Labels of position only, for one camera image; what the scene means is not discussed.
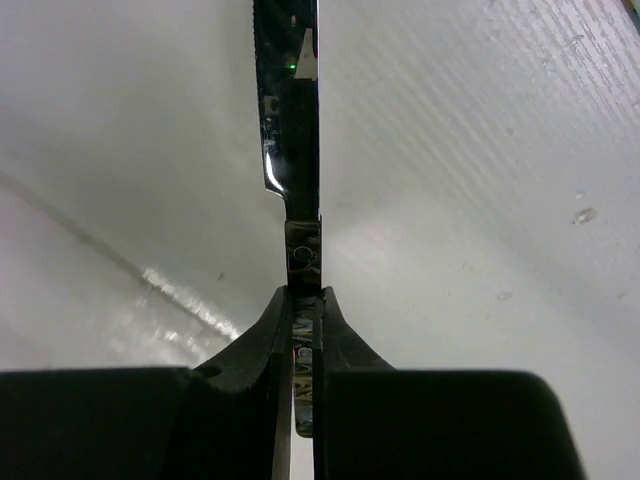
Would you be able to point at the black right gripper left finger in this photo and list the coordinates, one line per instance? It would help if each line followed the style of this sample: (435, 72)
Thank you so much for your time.
(228, 418)

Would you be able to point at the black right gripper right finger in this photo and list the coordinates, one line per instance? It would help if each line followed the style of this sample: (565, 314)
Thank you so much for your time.
(374, 421)

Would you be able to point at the steak knife black blade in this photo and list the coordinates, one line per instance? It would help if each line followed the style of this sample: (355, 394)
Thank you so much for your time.
(286, 58)

